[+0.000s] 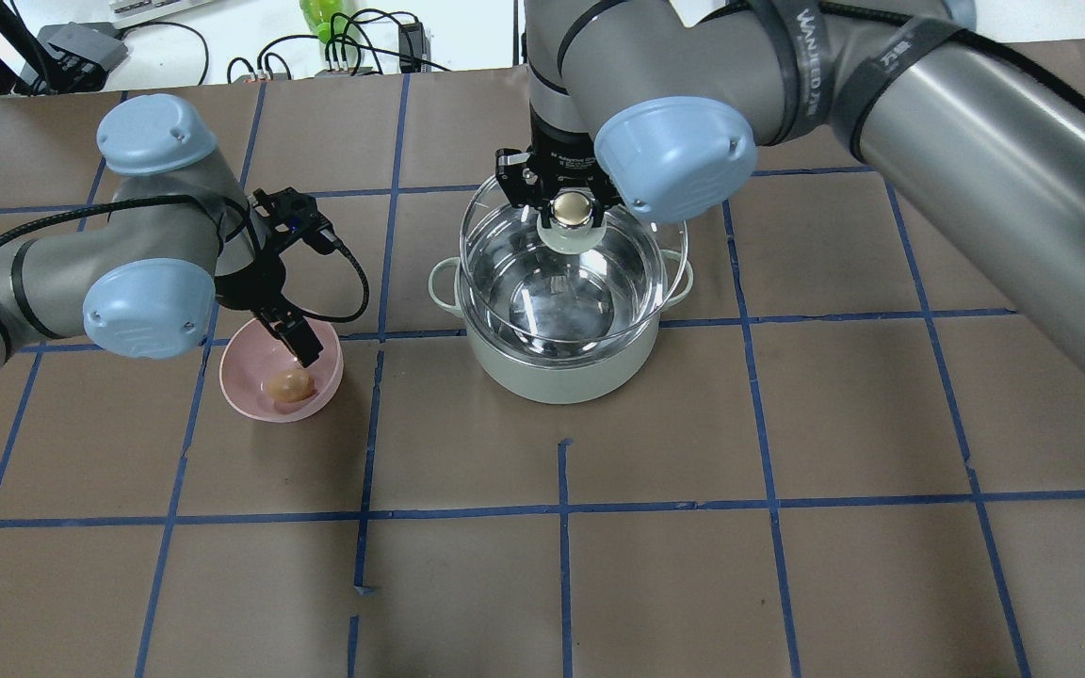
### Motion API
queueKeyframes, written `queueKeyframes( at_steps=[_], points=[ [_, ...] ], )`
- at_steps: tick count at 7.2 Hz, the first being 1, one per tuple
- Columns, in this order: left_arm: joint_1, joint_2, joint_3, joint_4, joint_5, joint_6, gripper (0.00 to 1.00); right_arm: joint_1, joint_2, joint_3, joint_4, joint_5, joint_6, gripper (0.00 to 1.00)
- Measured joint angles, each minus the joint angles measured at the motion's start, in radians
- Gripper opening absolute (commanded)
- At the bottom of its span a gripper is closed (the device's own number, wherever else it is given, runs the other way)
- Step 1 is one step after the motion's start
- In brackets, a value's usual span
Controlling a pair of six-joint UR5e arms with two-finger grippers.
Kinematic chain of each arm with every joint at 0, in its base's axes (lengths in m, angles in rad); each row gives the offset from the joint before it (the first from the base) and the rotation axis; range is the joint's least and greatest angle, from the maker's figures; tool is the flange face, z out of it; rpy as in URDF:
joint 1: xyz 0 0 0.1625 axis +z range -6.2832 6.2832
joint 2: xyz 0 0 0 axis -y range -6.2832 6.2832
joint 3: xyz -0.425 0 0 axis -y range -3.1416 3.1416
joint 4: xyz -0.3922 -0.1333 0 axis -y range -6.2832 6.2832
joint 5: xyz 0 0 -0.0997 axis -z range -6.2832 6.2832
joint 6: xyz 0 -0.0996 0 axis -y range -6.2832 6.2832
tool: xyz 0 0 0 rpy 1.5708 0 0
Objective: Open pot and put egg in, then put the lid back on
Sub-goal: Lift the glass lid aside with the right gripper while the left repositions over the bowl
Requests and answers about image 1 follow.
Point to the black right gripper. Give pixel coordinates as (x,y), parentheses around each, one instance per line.
(562,165)

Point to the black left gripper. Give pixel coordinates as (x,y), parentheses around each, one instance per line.
(248,279)

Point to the beige egg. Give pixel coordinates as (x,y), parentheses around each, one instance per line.
(293,385)

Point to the glass pot lid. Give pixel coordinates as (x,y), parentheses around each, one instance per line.
(494,231)

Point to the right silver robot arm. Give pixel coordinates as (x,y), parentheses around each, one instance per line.
(642,111)

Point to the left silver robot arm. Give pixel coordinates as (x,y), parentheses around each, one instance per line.
(142,274)

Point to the pale green electric pot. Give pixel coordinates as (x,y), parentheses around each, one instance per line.
(578,326)

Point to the pink bowl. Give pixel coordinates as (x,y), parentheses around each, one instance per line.
(261,379)

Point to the green plastic bottle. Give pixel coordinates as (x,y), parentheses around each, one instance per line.
(326,19)

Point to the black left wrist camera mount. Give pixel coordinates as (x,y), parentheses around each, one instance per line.
(292,217)

